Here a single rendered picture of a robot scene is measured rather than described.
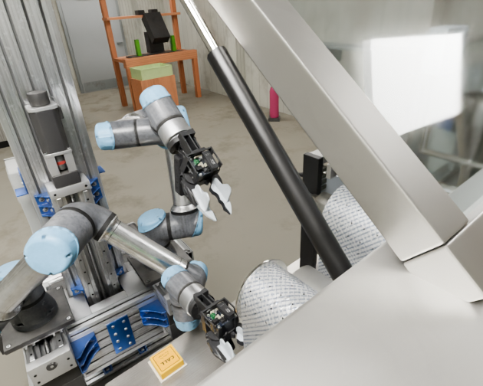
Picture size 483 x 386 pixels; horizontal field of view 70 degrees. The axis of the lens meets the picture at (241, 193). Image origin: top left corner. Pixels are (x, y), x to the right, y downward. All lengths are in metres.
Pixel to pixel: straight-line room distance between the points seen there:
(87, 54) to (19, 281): 8.66
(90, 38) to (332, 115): 9.45
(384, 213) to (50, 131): 1.18
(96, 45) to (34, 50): 8.31
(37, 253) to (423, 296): 0.91
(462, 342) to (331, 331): 0.06
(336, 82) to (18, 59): 1.20
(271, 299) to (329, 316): 0.50
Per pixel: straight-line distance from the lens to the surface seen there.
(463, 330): 0.20
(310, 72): 0.21
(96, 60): 9.65
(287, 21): 0.24
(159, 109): 0.87
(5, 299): 1.22
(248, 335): 0.78
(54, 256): 0.99
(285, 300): 0.67
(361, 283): 0.20
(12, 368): 2.62
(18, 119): 1.37
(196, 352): 1.12
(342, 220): 0.77
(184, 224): 1.42
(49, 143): 1.31
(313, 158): 0.89
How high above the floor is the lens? 1.79
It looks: 29 degrees down
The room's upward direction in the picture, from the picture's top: 4 degrees counter-clockwise
